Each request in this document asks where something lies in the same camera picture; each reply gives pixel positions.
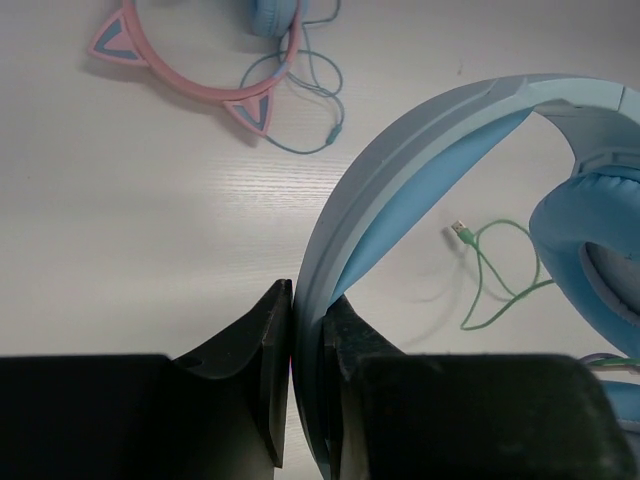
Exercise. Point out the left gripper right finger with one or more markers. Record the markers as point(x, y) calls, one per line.
point(348, 340)

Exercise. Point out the pink cat-ear headphones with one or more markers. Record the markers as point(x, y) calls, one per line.
point(227, 53)

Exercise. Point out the light blue headphones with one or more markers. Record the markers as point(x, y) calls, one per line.
point(586, 231)

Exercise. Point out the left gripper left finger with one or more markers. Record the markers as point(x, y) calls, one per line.
point(232, 391)

